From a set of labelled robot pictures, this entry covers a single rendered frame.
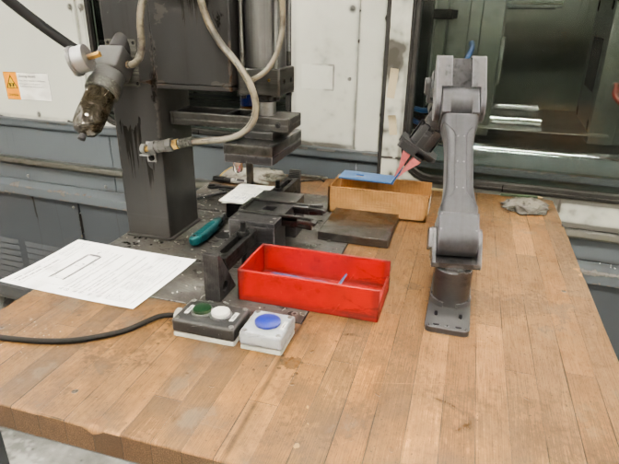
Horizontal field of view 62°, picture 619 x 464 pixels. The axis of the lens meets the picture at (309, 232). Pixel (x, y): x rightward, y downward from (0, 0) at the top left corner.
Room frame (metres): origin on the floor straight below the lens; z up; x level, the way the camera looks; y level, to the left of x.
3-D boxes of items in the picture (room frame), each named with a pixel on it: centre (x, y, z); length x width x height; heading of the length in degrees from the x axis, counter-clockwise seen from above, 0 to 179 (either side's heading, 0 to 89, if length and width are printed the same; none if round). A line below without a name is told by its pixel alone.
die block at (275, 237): (1.06, 0.09, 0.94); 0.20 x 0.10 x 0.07; 164
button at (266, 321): (0.68, 0.06, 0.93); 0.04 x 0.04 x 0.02
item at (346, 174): (1.29, -0.16, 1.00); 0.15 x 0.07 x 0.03; 73
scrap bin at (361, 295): (0.83, -0.01, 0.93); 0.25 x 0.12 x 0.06; 74
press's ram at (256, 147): (1.07, 0.16, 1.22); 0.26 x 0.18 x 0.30; 74
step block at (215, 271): (0.83, 0.16, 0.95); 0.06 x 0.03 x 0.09; 164
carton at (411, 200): (1.28, -0.18, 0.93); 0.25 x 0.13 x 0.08; 74
